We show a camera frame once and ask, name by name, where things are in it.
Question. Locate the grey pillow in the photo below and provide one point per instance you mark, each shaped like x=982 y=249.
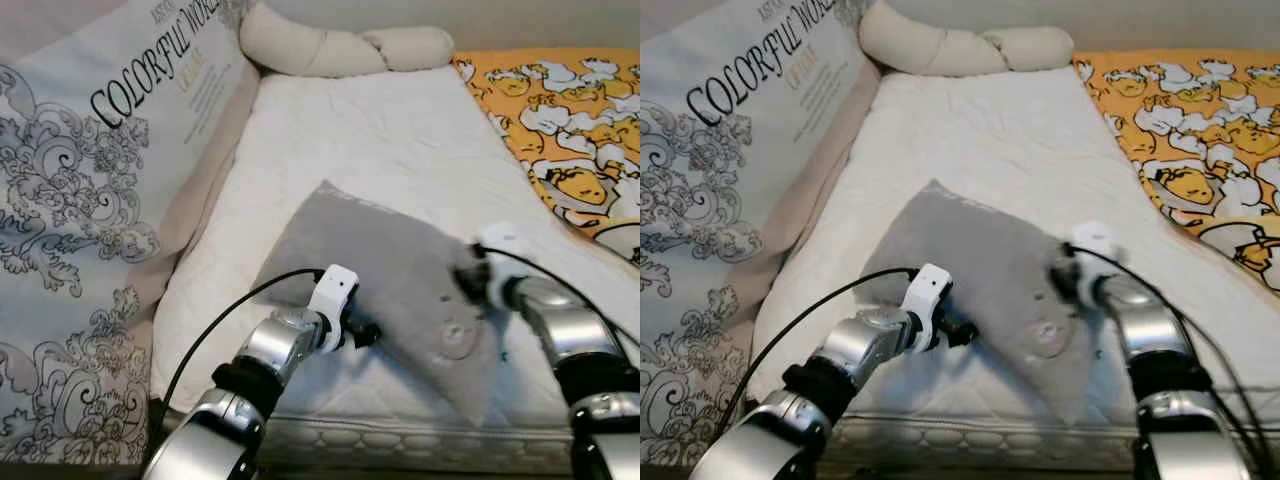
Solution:
x=990 y=260
x=390 y=260

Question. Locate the yellow egg print blanket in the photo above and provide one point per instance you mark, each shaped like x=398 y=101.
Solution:
x=570 y=130
x=1190 y=130

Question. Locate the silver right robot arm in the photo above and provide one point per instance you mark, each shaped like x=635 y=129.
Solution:
x=1150 y=325
x=565 y=325

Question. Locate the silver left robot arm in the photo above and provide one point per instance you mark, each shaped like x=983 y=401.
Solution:
x=280 y=345
x=870 y=345

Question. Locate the white quilted mattress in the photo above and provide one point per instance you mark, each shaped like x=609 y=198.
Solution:
x=1000 y=130
x=380 y=130

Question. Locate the beige twisted bolster pillow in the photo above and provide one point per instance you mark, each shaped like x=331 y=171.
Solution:
x=320 y=50
x=940 y=50

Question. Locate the large printed grey cushion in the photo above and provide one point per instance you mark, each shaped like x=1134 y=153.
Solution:
x=80 y=200
x=720 y=200

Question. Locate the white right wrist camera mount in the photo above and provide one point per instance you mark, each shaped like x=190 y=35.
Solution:
x=1095 y=245
x=505 y=245

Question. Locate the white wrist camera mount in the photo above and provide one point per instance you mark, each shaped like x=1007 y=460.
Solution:
x=925 y=295
x=1095 y=245
x=505 y=245
x=332 y=295

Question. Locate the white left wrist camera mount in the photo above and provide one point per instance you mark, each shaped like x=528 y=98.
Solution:
x=925 y=295
x=332 y=295

